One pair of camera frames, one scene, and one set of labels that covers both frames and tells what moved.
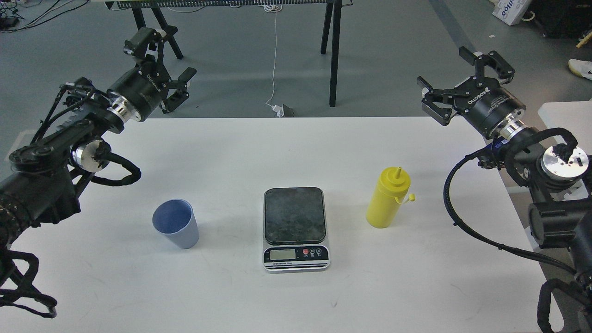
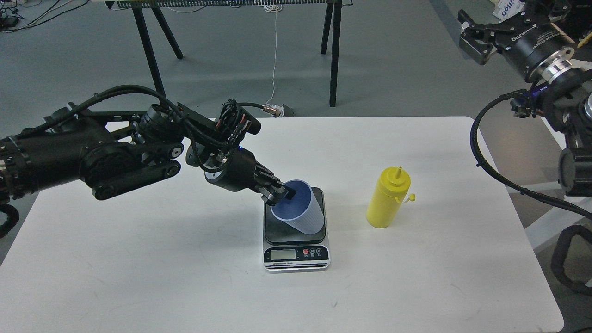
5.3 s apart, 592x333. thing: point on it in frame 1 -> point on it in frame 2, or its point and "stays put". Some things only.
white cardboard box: [510, 11] stays put
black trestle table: [147, 13] stays put
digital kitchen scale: [295, 231] stays put
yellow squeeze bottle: [390, 193] stays put
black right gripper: [486, 103] -> [532, 46]
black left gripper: [143, 87] -> [239, 173]
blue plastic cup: [175, 218] -> [303, 212]
